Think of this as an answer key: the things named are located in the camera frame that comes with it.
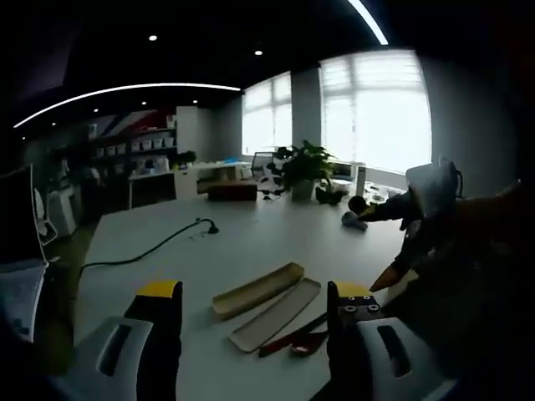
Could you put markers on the black object on table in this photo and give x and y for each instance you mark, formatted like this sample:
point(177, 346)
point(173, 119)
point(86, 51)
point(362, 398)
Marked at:
point(330, 196)

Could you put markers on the dark round object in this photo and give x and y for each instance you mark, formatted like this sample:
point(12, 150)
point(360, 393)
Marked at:
point(357, 204)

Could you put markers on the dark red spoon utensil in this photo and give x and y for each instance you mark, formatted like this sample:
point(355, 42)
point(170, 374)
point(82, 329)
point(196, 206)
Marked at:
point(307, 346)

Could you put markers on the storage shelf with boxes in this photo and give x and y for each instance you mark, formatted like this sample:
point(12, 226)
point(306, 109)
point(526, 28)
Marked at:
point(134, 144)

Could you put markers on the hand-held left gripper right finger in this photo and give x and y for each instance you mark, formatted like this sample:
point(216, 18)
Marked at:
point(359, 330)

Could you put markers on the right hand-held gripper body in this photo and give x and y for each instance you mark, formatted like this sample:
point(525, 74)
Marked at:
point(430, 188)

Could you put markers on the tan cutlery case base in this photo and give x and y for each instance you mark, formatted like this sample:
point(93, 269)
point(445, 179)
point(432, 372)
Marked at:
point(255, 290)

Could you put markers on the grey blue cloth bundle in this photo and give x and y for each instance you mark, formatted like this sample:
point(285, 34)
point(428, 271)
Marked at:
point(354, 222)

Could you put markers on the white appliance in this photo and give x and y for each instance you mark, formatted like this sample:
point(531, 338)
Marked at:
point(355, 177)

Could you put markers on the white floor machine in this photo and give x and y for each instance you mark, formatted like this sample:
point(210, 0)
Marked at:
point(62, 213)

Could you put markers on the tan cutlery case lid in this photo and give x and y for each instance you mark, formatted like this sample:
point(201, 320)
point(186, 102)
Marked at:
point(278, 315)

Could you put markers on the office chair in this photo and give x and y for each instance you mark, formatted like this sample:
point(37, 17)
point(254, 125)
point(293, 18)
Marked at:
point(265, 171)

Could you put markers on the brown wooden box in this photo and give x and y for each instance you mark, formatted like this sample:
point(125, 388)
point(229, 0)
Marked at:
point(232, 193)

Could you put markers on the person's right hand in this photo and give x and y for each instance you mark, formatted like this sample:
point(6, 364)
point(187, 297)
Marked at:
point(489, 217)

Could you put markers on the white low cabinet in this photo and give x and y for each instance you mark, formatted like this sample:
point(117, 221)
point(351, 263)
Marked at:
point(209, 175)

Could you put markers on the small potted plant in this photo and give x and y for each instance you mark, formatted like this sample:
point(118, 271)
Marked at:
point(186, 158)

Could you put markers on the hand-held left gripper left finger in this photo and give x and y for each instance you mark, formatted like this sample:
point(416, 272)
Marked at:
point(138, 334)

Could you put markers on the potted green plant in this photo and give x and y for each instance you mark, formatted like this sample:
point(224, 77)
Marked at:
point(307, 167)

